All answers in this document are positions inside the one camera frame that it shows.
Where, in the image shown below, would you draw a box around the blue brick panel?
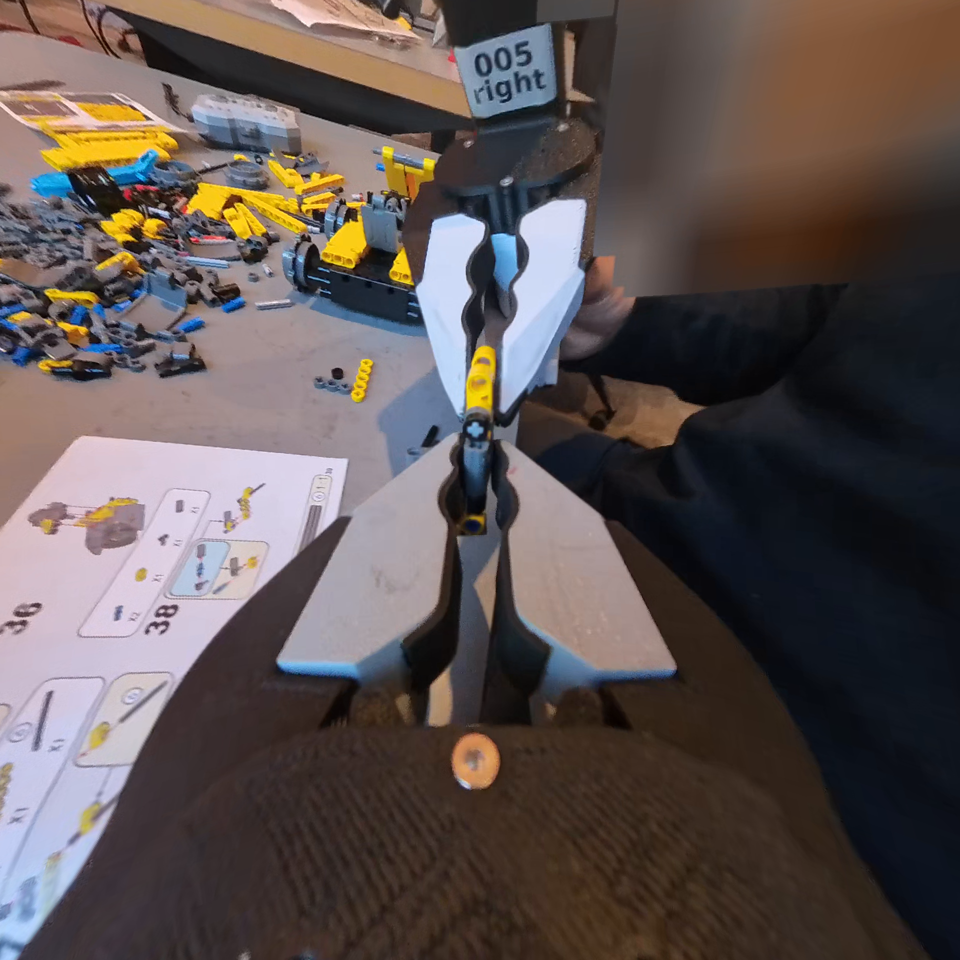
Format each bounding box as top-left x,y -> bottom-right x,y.
30,148 -> 162,199

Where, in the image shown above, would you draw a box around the loose papers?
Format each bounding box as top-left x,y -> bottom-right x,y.
270,0 -> 421,39

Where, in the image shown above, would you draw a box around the person's right hand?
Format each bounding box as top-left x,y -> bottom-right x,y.
562,258 -> 636,361

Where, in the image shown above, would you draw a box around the black office chair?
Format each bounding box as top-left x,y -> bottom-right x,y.
577,371 -> 620,430

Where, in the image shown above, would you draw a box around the grey battery box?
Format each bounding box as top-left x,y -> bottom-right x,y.
191,93 -> 303,155

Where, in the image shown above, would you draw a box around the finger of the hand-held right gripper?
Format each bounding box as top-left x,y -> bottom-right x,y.
493,197 -> 590,421
414,213 -> 489,421

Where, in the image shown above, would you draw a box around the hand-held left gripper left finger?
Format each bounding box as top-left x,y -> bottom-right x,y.
276,438 -> 462,684

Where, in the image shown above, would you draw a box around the grey curved panel piece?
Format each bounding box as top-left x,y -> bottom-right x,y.
146,268 -> 189,312

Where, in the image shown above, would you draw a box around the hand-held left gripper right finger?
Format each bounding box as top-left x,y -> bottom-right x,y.
491,439 -> 679,700

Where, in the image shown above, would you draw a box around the instruction booklet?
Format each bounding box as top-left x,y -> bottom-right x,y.
0,435 -> 350,946

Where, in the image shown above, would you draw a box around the spread of yellow brick panels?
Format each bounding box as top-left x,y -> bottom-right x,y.
41,123 -> 346,241

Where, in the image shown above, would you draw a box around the background table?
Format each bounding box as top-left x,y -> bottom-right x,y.
105,0 -> 481,136

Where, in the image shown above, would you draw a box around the person's right forearm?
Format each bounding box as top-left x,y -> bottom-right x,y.
611,281 -> 901,412

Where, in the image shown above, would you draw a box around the black yellow vehicle model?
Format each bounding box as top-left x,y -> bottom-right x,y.
281,146 -> 451,327

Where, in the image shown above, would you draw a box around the sticker sheet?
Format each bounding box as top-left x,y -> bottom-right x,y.
0,88 -> 170,135

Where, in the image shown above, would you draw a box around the person's dark clothed body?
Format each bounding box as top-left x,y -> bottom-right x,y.
536,277 -> 960,960

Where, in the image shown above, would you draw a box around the small yellow axle assembly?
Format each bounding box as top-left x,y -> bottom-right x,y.
456,343 -> 500,537

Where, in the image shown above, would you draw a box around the pile of small brick pieces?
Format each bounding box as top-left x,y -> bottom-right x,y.
0,180 -> 249,380

